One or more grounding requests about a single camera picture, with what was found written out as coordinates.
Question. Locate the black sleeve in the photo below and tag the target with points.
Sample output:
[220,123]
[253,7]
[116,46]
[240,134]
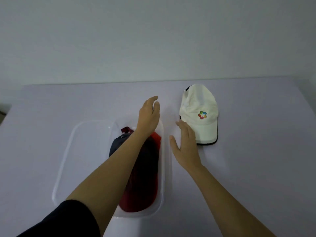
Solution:
[64,220]

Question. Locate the clear plastic storage bin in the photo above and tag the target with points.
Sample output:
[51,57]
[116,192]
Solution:
[81,150]

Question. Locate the person's right hand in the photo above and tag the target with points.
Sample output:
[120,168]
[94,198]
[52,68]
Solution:
[187,150]

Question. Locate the red cap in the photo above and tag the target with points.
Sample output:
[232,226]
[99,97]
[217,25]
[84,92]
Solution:
[144,180]

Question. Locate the white cap with colourful logo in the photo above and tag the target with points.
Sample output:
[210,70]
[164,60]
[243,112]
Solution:
[200,113]

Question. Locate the person's right forearm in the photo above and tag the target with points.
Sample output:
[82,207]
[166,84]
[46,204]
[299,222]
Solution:
[227,204]

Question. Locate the person's left thumb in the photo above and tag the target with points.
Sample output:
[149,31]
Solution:
[156,109]

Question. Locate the navy blue cap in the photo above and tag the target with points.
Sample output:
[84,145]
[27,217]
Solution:
[118,144]

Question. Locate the person's left hand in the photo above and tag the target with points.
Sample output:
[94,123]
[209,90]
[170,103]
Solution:
[147,118]

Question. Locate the person's left forearm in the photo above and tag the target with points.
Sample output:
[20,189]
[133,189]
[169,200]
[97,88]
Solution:
[111,175]

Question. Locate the person's right thumb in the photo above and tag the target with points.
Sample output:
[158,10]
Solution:
[173,144]

